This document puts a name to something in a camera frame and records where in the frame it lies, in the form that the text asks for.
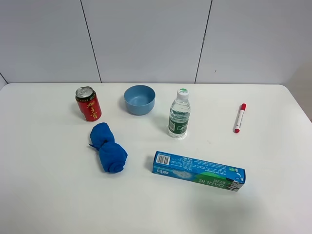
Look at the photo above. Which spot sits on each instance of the red drink can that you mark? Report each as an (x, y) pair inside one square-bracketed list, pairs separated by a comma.
[(88, 104)]

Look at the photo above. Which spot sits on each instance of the clear water bottle green label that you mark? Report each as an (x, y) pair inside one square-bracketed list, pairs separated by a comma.
[(179, 115)]

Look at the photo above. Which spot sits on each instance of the blue plastic bowl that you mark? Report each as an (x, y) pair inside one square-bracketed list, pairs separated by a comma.
[(139, 99)]

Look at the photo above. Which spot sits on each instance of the blue rolled cloth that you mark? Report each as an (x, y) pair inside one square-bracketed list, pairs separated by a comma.
[(112, 156)]

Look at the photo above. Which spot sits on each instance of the red marker pen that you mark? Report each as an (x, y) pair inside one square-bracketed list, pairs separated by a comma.
[(239, 118)]

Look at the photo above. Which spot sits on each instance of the Darlie toothpaste box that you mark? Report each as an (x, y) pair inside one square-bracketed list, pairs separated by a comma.
[(199, 171)]

